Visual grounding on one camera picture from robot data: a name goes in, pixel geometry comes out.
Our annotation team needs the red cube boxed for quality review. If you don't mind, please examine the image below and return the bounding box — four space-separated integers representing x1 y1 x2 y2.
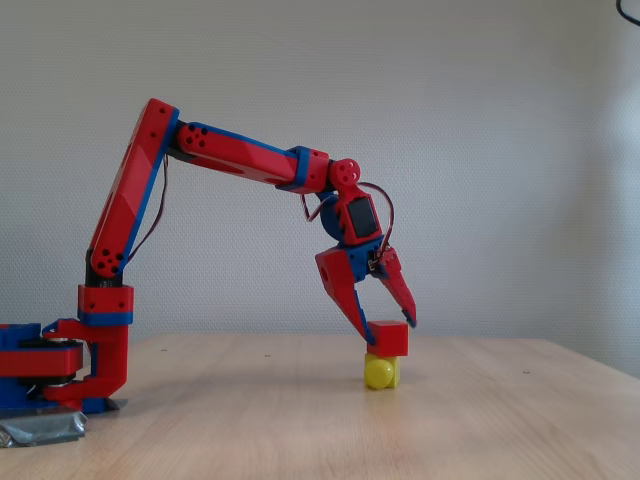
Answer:
367 320 410 357

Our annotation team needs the red and blue robot base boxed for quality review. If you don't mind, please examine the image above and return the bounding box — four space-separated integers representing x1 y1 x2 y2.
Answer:
0 322 109 417

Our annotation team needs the yellow cube with knob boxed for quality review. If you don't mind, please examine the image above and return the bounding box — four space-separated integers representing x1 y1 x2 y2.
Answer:
363 352 402 391

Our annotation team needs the red white black servo wire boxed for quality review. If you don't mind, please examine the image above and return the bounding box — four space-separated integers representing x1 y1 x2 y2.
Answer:
358 182 396 261
298 191 329 225
124 157 169 264

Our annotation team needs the grey duct tape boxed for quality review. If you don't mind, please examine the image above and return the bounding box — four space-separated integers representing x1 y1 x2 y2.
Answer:
0 398 129 448

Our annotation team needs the black cable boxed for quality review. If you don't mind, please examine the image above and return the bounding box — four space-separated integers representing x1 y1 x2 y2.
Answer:
615 0 640 27

